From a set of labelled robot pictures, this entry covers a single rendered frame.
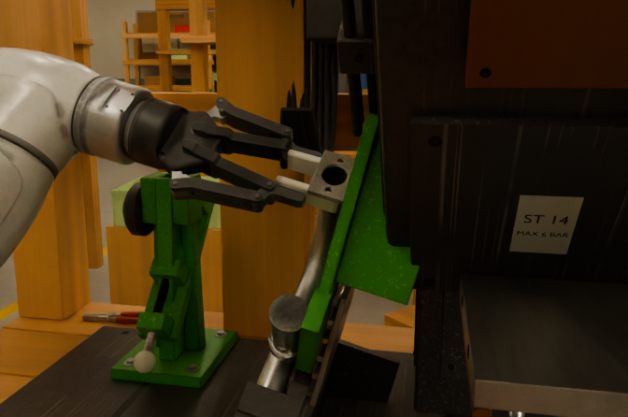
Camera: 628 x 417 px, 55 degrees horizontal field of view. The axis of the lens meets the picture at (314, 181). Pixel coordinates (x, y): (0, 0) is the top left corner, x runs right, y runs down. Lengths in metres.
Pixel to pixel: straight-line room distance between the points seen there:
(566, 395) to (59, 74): 0.57
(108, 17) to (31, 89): 11.06
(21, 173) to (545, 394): 0.52
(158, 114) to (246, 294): 0.43
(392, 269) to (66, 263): 0.72
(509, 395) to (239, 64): 0.68
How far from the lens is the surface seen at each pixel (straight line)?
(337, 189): 0.61
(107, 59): 11.74
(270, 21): 0.92
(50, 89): 0.70
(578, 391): 0.39
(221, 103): 0.69
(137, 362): 0.81
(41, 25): 1.09
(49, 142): 0.69
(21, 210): 0.68
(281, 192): 0.62
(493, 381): 0.38
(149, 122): 0.65
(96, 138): 0.68
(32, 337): 1.12
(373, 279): 0.56
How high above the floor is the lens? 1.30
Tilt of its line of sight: 10 degrees down
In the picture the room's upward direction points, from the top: straight up
